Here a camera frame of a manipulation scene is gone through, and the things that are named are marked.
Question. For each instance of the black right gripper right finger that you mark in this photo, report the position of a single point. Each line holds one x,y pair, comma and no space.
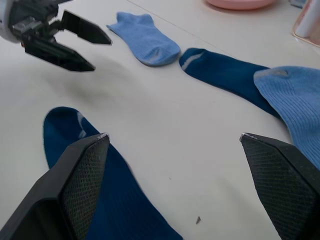
282,180

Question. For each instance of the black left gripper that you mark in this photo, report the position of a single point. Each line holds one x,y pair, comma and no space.
35,22

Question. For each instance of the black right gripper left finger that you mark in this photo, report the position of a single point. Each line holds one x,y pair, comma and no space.
62,190

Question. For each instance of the pink plastic container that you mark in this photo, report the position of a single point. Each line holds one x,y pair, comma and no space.
237,3

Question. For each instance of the dark blue sock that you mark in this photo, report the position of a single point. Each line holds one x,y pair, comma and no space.
225,72
125,195

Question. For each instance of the light blue ankle sock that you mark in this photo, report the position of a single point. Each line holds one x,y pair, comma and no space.
147,40
295,100

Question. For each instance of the translucent pink box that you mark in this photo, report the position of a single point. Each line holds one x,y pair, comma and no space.
315,35

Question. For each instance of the white tube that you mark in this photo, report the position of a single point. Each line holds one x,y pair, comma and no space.
306,20

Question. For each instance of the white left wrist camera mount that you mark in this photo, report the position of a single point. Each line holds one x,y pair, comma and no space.
5,27

